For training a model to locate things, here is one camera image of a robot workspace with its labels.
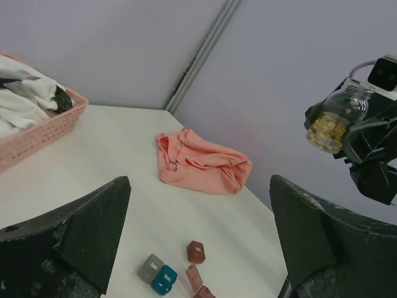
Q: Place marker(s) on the teal pill box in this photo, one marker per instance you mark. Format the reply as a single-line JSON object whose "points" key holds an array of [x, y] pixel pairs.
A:
{"points": [[164, 280]]}

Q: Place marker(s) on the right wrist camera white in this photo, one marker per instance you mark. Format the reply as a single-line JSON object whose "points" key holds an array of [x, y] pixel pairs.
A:
{"points": [[383, 75]]}

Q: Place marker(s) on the pink shirt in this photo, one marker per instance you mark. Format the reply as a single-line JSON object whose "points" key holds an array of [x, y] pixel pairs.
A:
{"points": [[185, 160]]}

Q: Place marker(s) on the white cloth in basket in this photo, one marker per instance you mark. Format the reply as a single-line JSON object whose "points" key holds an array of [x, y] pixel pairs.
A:
{"points": [[28, 97]]}

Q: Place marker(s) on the pink plastic basket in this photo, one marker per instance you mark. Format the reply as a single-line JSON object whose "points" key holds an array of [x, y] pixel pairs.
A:
{"points": [[15, 148]]}

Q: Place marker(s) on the grey pill box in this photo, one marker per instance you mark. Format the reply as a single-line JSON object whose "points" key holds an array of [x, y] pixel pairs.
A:
{"points": [[150, 269]]}

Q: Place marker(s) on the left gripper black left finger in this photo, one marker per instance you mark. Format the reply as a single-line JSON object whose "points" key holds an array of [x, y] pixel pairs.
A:
{"points": [[69, 251]]}

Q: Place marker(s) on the glass pill bottle yellow pills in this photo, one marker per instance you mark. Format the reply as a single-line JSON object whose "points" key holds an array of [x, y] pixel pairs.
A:
{"points": [[344, 107]]}

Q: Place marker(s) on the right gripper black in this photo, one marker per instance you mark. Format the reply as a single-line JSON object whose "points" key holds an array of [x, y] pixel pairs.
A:
{"points": [[369, 147]]}

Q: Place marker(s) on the red pill box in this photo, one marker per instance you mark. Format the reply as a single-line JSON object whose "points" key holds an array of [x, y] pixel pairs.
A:
{"points": [[196, 252], [196, 283]]}

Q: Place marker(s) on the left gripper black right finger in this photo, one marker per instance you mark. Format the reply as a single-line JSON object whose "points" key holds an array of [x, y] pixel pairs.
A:
{"points": [[331, 251]]}

